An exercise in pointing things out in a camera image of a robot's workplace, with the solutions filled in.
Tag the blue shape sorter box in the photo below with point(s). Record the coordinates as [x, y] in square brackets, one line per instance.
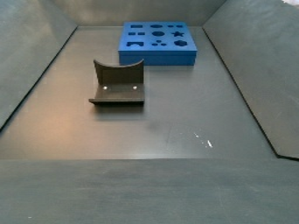
[160, 43]

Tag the black curved holder bracket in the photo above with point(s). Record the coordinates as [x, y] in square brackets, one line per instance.
[120, 83]

